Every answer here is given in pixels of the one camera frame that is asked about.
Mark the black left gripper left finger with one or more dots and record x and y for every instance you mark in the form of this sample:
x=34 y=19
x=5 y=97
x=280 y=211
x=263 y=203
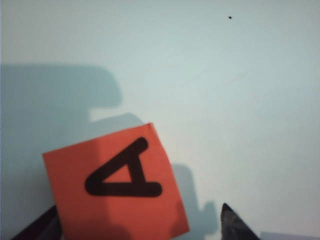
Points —
x=42 y=228

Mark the orange foam block M 6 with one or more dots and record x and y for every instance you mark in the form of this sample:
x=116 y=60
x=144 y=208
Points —
x=162 y=212

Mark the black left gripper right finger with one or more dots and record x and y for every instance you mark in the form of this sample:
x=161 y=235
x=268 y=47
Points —
x=235 y=227

